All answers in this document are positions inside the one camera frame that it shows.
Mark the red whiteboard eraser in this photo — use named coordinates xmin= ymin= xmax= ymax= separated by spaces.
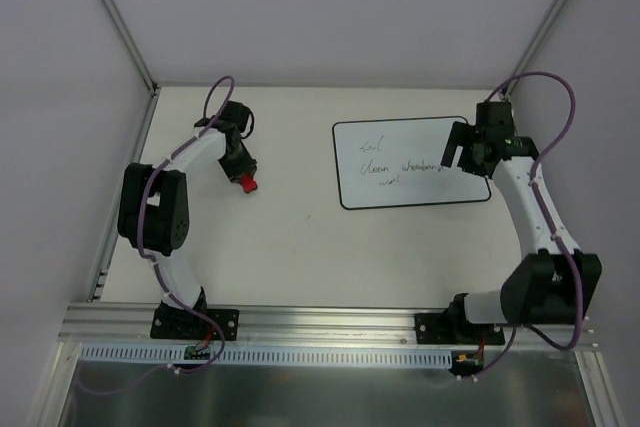
xmin=241 ymin=175 xmax=258 ymax=194

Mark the white whiteboard black frame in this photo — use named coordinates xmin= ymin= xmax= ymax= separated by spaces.
xmin=332 ymin=116 xmax=491 ymax=210

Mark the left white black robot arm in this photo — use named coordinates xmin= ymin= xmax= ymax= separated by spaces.
xmin=117 ymin=113 xmax=258 ymax=338

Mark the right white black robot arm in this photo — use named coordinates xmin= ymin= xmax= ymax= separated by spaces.
xmin=441 ymin=122 xmax=602 ymax=343

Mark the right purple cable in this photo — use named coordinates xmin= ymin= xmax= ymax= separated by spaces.
xmin=449 ymin=71 xmax=586 ymax=383

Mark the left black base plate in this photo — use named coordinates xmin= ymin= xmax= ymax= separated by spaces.
xmin=150 ymin=303 xmax=240 ymax=341

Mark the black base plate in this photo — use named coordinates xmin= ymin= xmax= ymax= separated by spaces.
xmin=150 ymin=303 xmax=240 ymax=341
xmin=414 ymin=312 xmax=505 ymax=346

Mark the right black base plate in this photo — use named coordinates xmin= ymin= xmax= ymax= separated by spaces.
xmin=414 ymin=312 xmax=505 ymax=346

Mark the right aluminium frame post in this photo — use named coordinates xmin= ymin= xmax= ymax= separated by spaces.
xmin=510 ymin=0 xmax=571 ymax=77

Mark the aluminium frame post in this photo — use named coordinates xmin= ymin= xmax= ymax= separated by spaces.
xmin=99 ymin=0 xmax=158 ymax=94
xmin=510 ymin=0 xmax=571 ymax=77

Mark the aluminium mounting rail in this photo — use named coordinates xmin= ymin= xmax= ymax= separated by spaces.
xmin=57 ymin=300 xmax=600 ymax=348

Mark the white slotted cable duct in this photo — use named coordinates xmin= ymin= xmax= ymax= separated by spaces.
xmin=79 ymin=343 xmax=453 ymax=370

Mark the left aluminium frame post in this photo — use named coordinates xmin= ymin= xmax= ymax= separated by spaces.
xmin=99 ymin=0 xmax=158 ymax=94

